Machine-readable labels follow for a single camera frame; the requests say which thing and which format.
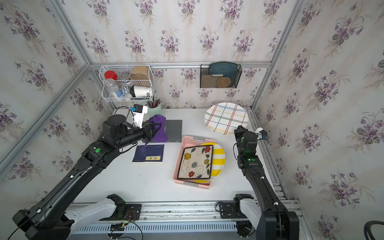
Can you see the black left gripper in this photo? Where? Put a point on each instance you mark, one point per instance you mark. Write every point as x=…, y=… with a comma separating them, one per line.
x=148, y=133

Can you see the purple microfibre cloth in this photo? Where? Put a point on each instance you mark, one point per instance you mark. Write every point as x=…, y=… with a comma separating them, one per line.
x=158, y=128

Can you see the square floral plate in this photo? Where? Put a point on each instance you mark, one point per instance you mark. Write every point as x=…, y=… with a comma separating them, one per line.
x=196, y=163

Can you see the white plaid round plate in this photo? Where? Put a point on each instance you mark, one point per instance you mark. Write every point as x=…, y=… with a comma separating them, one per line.
x=224, y=118

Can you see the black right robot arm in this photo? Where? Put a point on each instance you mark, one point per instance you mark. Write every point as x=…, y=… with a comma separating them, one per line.
x=267, y=214

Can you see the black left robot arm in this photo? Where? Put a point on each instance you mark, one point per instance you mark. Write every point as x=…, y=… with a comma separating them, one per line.
x=49, y=220

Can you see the yellow striped round plate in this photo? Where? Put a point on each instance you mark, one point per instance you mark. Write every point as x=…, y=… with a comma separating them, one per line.
x=218, y=162

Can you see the teal plate in holder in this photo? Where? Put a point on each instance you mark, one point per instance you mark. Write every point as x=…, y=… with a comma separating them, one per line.
x=227, y=69

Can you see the mint green pencil cup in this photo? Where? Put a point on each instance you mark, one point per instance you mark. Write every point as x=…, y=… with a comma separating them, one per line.
x=154, y=108

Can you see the dark grey fashion book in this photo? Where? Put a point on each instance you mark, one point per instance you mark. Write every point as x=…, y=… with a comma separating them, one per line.
x=173, y=129

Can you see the navy blue book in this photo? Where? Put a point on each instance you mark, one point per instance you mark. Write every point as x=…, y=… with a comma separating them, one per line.
x=147, y=154

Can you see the pink perforated plastic tray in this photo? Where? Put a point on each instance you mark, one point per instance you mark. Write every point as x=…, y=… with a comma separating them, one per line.
x=187, y=142

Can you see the clear plastic bottle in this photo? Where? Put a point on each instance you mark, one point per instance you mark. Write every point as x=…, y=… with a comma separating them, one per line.
x=113, y=87

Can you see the red lidded jar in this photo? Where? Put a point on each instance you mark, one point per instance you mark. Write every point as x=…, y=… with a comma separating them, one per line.
x=110, y=75

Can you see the round cork coaster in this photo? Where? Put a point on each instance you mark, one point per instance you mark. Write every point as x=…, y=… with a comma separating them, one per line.
x=223, y=82

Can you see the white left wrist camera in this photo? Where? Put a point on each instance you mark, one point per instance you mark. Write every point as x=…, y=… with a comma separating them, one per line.
x=138, y=112

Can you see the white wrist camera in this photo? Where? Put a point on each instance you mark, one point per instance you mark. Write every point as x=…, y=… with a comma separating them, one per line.
x=138, y=112
x=261, y=134

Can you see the white wire wall basket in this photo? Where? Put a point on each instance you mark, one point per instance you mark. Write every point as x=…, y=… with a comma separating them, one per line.
x=124, y=82

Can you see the black mesh wall holder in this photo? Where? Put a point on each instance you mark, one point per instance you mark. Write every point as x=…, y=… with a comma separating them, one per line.
x=208, y=81

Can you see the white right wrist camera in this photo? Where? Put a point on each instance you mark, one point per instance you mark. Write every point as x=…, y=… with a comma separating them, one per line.
x=261, y=134

